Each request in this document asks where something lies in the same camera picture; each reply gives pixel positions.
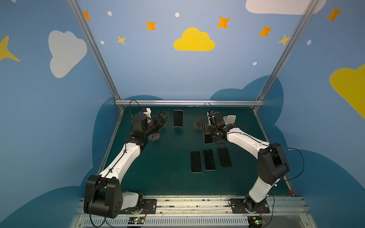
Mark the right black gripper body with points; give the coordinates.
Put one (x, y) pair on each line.
(205, 128)

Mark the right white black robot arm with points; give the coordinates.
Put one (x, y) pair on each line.
(272, 163)

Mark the green circuit board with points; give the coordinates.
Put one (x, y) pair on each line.
(255, 222)
(136, 220)

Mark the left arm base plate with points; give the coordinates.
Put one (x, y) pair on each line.
(147, 206)

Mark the left green circuit board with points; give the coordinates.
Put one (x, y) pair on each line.
(136, 220)

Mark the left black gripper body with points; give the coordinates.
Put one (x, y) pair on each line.
(158, 123)

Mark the white stand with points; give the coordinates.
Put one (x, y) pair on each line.
(229, 119)

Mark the round stand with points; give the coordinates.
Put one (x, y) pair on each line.
(199, 122)
(154, 137)

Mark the left aluminium frame post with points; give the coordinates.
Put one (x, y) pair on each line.
(78, 13)

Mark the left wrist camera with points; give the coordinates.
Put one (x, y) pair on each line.
(147, 112)

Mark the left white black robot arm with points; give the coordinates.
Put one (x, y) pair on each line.
(104, 196)

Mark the phone silver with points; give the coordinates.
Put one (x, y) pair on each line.
(208, 138)

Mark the back left phone purple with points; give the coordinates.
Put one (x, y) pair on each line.
(178, 118)

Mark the aluminium frame post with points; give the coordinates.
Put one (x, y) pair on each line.
(78, 13)
(298, 31)

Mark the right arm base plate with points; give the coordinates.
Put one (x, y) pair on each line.
(248, 206)

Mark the right aluminium frame post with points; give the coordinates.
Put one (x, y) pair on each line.
(298, 31)

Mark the right green circuit board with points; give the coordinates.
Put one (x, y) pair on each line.
(255, 222)

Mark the phone white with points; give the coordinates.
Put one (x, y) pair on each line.
(220, 140)

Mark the aluminium mounting rail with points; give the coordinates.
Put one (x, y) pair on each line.
(205, 212)

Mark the phone dark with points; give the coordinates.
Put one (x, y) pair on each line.
(209, 160)
(224, 157)
(195, 161)

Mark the back horizontal aluminium bar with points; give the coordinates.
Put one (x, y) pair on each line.
(189, 103)

